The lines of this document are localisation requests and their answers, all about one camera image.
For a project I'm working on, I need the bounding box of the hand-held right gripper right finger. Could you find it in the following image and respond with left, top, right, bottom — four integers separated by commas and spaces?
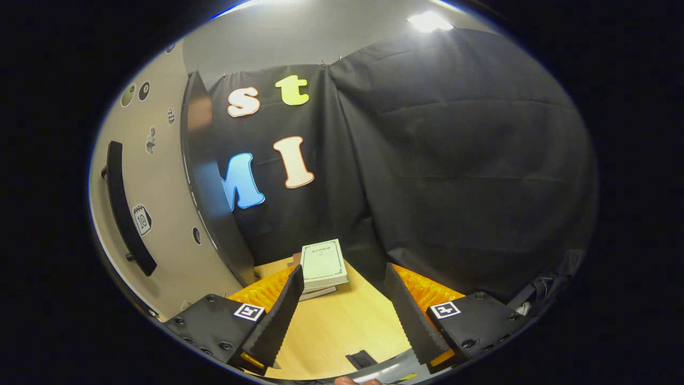
384, 262, 535, 375

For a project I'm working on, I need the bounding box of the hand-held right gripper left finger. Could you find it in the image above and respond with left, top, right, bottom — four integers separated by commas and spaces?
163, 265, 305, 375

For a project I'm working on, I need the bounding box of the grey cabinet door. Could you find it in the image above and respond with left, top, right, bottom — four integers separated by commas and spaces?
88, 40, 246, 321

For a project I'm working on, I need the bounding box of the black cabinet door handle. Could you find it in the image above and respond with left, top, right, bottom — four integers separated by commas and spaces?
100, 140, 158, 277

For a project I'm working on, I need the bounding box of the grey metal bar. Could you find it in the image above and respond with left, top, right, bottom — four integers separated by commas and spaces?
315, 349, 428, 384

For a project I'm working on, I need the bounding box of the black desk grommet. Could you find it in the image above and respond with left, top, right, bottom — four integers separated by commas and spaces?
346, 350, 378, 370

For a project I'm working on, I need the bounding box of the pale green book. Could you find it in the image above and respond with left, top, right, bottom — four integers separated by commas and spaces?
299, 238, 349, 292

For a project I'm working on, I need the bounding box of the black backdrop cloth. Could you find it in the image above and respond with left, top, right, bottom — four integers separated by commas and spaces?
206, 28, 599, 305

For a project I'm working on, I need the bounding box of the black cable bundle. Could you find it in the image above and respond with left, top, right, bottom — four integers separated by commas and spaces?
507, 249, 586, 317

